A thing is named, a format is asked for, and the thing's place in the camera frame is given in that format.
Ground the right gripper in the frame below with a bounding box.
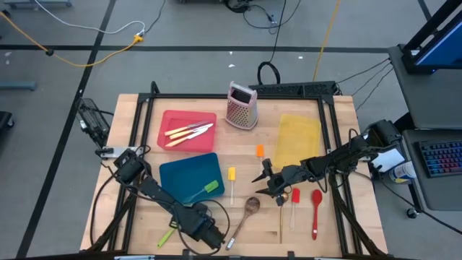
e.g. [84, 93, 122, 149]
[251, 158, 311, 198]

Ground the dark wooden spoon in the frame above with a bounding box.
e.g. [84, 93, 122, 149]
[225, 196, 261, 251]

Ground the orange spatula clear handle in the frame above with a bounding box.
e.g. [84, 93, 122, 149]
[256, 144, 266, 173]

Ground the yellow spatula clear handle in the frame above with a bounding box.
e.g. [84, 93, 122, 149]
[227, 166, 237, 207]

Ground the lime green spoon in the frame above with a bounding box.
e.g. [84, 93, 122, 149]
[157, 226, 178, 248]

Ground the light wooden spoon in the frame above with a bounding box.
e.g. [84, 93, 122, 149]
[279, 191, 289, 245]

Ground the yellow translucent plastic bin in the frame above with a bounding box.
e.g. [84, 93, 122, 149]
[272, 113, 322, 170]

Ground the green-handled utensil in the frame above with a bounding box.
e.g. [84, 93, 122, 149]
[183, 179, 219, 204]

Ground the red silicone spoon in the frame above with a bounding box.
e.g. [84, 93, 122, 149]
[310, 188, 323, 241]

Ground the teal plastic bin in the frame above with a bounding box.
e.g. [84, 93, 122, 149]
[159, 152, 226, 206]

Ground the cream handled knife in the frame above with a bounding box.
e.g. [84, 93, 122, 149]
[165, 128, 209, 148]
[164, 121, 210, 137]
[168, 123, 214, 141]

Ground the pink metal box grater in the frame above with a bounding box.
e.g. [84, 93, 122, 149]
[225, 80, 259, 131]

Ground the pink plastic bin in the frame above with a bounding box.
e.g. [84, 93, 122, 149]
[157, 109, 217, 154]

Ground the white paper sheet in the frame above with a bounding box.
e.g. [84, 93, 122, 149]
[370, 147, 406, 173]

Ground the white plastic bottle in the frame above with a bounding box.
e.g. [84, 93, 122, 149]
[388, 160, 417, 183]

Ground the backlit keyboard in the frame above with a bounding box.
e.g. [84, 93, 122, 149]
[418, 139, 462, 178]

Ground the grey side desk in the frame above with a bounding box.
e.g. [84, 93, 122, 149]
[388, 45, 462, 212]

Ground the black computer monitor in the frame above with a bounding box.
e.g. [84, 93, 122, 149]
[401, 0, 462, 76]

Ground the silver metal bracket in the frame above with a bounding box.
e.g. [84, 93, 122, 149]
[96, 145, 140, 160]

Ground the black hanging cable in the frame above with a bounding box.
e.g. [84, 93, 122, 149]
[256, 0, 288, 86]

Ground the yellow hanging cable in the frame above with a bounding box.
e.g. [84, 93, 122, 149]
[312, 0, 342, 82]

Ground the black wire cage box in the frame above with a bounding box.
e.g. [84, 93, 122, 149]
[74, 97, 111, 148]

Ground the black floor cable bundle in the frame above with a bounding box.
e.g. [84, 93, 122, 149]
[223, 0, 302, 35]

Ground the orange floor cable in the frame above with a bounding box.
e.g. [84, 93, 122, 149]
[0, 10, 144, 69]

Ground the white floor cable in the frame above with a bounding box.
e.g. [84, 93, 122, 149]
[34, 0, 147, 37]

